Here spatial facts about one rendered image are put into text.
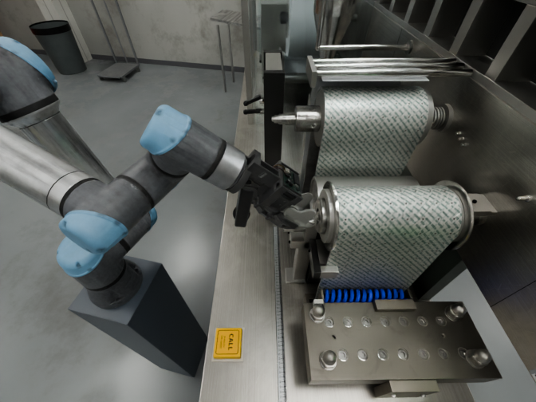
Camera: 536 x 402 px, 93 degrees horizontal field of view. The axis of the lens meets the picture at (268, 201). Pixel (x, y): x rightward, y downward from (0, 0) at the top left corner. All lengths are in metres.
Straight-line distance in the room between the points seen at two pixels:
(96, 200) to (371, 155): 0.59
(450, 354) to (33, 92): 1.03
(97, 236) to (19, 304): 2.00
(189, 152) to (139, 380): 1.56
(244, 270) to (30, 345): 1.59
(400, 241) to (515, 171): 0.23
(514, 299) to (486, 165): 0.26
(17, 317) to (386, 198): 2.24
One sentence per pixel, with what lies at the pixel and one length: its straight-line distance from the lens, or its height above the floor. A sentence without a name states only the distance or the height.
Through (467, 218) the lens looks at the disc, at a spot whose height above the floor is 1.30.
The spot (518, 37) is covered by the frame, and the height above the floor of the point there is 1.53.
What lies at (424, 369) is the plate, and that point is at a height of 1.03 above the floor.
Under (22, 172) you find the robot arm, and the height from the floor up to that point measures 1.43.
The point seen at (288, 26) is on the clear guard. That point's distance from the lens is 1.35.
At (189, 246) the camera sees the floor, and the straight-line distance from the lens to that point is 2.07.
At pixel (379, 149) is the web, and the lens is 0.70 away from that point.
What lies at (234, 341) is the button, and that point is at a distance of 0.77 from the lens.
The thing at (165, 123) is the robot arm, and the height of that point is 1.48.
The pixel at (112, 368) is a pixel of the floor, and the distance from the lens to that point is 1.90.
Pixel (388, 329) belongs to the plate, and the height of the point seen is 1.03.
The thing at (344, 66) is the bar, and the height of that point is 1.45.
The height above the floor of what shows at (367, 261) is 1.17.
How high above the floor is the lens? 1.67
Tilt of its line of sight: 47 degrees down
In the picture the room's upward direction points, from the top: straight up
